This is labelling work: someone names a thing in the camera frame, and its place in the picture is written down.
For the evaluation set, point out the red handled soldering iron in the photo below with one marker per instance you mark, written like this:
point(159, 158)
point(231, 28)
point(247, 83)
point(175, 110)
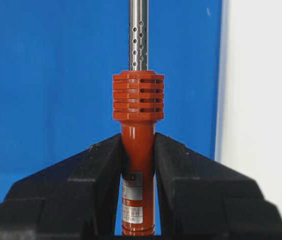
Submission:
point(138, 95)

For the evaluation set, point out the large white base board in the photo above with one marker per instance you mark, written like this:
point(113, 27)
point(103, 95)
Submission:
point(249, 118)

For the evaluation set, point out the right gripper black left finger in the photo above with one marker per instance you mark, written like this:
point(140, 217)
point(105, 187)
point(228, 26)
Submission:
point(75, 199)

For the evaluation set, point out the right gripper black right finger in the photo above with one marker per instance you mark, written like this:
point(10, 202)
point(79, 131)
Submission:
point(201, 199)

